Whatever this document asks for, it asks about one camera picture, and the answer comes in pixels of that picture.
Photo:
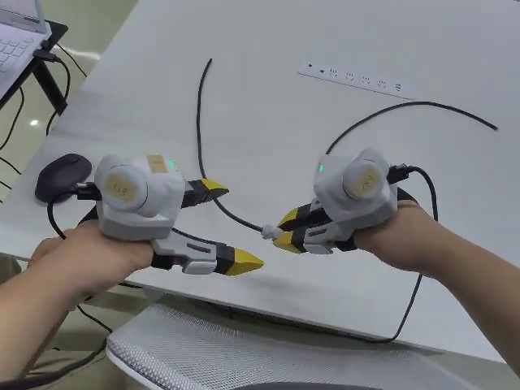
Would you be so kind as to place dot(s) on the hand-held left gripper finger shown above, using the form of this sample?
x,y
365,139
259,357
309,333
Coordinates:
x,y
207,190
203,258

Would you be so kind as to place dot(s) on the white built-in power strip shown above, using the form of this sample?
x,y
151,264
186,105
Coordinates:
x,y
357,78

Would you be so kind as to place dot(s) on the person's left hand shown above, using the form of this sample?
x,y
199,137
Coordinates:
x,y
97,260

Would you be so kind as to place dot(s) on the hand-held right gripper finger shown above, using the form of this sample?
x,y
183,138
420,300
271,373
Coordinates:
x,y
313,241
302,217

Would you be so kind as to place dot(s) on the person's right forearm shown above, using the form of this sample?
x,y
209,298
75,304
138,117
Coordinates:
x,y
475,284

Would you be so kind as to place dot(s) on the person's left forearm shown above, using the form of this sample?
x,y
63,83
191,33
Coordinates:
x,y
32,325

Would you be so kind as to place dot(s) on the white mesh office chair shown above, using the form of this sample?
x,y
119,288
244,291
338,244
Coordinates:
x,y
264,353

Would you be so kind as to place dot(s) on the white laptop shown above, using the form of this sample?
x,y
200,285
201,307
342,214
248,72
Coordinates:
x,y
16,44

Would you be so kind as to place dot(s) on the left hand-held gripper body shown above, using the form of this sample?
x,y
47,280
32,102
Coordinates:
x,y
134,211

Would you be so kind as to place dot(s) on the black computer mouse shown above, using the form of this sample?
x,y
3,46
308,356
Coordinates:
x,y
61,174

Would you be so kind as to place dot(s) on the black laptop stand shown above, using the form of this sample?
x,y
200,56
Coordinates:
x,y
50,77

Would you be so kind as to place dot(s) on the person's right hand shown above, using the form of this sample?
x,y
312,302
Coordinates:
x,y
398,243

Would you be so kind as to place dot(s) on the white table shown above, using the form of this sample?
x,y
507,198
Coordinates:
x,y
284,142

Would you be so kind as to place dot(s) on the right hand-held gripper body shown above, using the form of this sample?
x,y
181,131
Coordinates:
x,y
341,203

